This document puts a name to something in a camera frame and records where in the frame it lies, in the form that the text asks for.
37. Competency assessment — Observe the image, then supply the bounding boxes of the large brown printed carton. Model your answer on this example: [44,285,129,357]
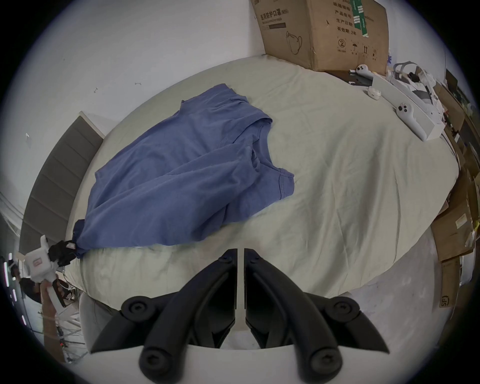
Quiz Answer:
[250,0,389,74]

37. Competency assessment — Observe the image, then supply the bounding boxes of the person's left hand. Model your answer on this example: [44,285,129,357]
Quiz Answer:
[40,275,61,302]

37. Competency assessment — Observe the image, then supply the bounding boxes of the white headset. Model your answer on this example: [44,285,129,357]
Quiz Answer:
[388,61,437,107]

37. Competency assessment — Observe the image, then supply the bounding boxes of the blue shirt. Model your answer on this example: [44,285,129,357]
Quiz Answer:
[74,84,295,259]

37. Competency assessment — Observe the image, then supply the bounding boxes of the pile of flattened brown cartons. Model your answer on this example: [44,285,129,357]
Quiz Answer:
[430,68,480,263]

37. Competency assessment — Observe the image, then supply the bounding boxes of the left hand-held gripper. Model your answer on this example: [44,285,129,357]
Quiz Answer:
[18,235,82,310]

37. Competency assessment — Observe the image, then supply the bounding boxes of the bed with beige sheet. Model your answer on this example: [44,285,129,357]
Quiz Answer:
[65,54,461,338]

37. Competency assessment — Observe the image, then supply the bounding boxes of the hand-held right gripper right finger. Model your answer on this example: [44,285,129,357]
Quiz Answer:
[244,248,391,382]

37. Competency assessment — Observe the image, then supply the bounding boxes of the long white box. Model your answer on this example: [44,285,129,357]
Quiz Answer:
[370,73,446,142]

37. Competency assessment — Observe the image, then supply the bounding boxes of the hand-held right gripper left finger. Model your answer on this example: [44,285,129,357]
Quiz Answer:
[91,248,239,382]

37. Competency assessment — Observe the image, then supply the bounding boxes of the brown carton with label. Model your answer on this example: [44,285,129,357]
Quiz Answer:
[441,257,464,320]

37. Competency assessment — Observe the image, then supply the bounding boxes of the grey padded headboard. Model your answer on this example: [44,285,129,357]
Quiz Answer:
[19,115,106,256]

